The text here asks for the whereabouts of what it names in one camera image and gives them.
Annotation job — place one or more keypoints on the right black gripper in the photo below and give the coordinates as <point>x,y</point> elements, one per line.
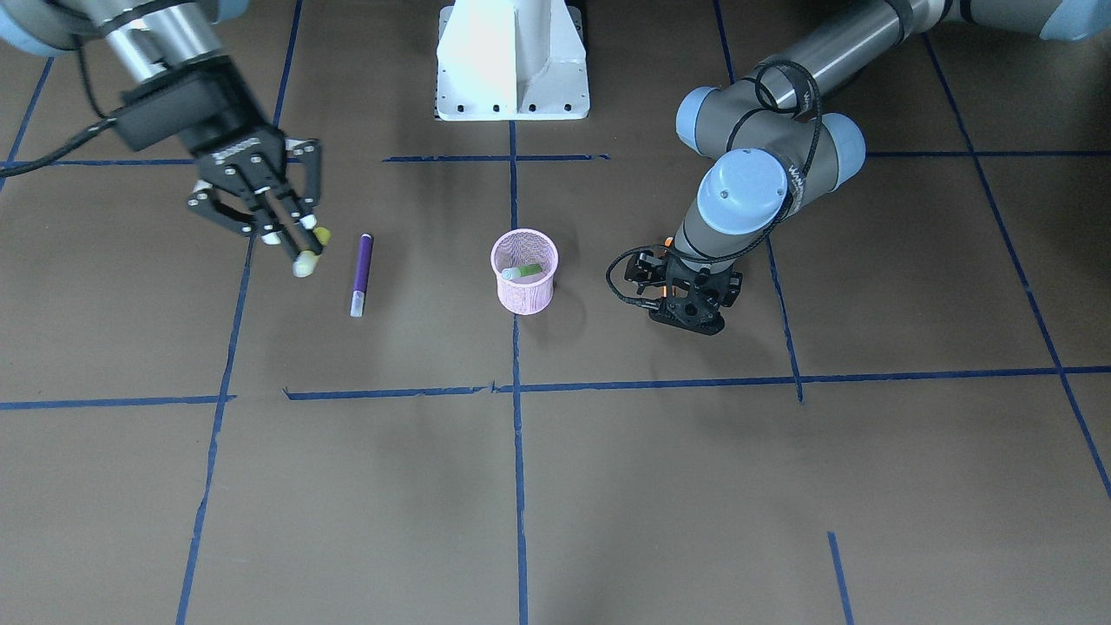
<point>236,141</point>

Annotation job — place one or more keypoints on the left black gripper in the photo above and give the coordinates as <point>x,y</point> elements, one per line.
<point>644,267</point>

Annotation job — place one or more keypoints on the purple marker pen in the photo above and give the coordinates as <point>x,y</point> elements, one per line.
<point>360,280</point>

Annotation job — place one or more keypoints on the green marker pen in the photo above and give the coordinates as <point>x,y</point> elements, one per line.
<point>521,271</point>

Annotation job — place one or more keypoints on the yellow marker pen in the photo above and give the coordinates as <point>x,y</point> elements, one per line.
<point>306,262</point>

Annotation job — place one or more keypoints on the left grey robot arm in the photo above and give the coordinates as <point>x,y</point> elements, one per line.
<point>774,147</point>

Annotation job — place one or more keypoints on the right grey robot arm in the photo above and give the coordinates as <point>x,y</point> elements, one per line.
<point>151,38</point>

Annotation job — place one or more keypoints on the pink mesh pen holder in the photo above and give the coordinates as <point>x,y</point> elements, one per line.
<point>525,262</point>

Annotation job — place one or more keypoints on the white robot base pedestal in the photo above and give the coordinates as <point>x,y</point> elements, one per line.
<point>512,60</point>

